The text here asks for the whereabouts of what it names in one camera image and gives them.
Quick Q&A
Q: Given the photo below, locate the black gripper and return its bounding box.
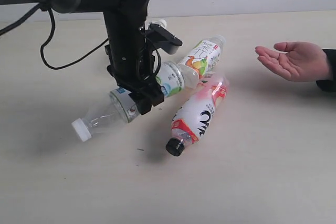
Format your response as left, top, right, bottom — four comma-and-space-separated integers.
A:
104, 19, 164, 115

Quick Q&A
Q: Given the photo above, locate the clear bottle green lime label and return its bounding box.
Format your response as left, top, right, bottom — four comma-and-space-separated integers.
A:
72, 61, 186, 142

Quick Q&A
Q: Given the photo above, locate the pink white bottle black cap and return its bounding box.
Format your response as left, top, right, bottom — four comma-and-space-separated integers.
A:
166, 72, 229, 156

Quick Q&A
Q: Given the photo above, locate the clear bottle white grey label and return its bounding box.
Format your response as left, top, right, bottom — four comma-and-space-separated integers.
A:
149, 19, 167, 29

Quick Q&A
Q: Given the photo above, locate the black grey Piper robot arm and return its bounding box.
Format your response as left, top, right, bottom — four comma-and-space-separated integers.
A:
1, 0, 164, 114

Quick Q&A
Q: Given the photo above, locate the tea bottle fruit label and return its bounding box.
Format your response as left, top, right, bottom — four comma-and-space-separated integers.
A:
177, 35, 225, 89

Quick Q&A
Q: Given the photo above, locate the person's open bare hand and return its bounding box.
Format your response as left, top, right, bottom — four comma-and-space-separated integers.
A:
255, 42, 329, 82

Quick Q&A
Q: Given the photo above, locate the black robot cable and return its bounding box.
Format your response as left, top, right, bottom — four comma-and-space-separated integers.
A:
0, 2, 110, 71

